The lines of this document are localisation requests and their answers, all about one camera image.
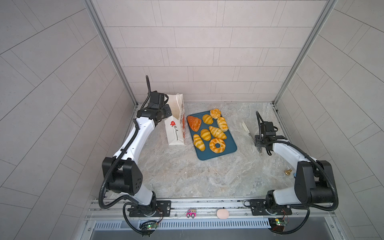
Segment white slotted tongs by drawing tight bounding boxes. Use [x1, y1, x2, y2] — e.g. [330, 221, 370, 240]
[242, 122, 264, 156]

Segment white paper gift bag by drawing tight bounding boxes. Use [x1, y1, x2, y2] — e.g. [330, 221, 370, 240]
[165, 94, 186, 146]

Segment ring donut bread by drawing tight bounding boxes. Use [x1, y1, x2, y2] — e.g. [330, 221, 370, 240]
[209, 138, 226, 154]

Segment striped long bread front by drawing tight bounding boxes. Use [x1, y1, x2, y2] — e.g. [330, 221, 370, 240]
[193, 134, 206, 152]

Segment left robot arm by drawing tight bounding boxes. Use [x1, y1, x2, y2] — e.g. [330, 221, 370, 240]
[98, 103, 172, 216]

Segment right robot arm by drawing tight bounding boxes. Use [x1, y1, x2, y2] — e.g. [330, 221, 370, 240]
[255, 135, 339, 212]

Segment red-brown triangular bread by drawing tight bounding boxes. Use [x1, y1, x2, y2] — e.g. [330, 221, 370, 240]
[187, 116, 202, 132]

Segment striped bread right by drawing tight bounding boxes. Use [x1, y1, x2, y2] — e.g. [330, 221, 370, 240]
[217, 117, 229, 132]

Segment croissant bread centre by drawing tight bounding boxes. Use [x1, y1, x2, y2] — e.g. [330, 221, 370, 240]
[209, 126, 227, 140]

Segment round flower bread top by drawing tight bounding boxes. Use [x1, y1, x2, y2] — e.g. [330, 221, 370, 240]
[210, 109, 222, 120]

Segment small brass bell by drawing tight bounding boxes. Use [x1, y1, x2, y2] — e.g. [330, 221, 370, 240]
[285, 169, 293, 176]

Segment small striped bun upper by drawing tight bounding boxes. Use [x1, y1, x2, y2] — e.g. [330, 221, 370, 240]
[202, 115, 214, 125]

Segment small striped bun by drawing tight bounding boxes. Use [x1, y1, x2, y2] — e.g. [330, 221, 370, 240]
[200, 129, 212, 141]
[202, 115, 214, 125]

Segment teal tray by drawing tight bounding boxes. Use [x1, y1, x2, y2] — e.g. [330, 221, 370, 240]
[189, 111, 238, 161]

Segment small striped bun middle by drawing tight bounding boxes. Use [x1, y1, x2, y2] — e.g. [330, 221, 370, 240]
[200, 129, 212, 141]

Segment pink oval eraser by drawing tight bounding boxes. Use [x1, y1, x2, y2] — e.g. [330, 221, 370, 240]
[217, 209, 230, 220]

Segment right circuit board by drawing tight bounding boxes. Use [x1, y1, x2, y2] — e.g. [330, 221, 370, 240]
[268, 218, 289, 233]

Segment circuit board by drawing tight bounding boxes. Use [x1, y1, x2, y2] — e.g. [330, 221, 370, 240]
[268, 218, 289, 233]
[140, 221, 159, 231]

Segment pink toy car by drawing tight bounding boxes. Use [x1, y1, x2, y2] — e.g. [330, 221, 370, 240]
[186, 209, 197, 219]

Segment left circuit board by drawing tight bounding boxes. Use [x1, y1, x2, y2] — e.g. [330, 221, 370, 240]
[140, 221, 159, 231]

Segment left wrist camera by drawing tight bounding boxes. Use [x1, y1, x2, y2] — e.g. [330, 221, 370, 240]
[150, 91, 168, 106]

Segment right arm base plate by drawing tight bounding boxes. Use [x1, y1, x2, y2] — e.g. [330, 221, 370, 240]
[248, 200, 292, 216]

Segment aluminium rail frame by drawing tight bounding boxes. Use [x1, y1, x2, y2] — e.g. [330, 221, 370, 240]
[83, 196, 337, 230]

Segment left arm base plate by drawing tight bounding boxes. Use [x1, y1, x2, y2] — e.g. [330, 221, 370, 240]
[127, 201, 172, 218]

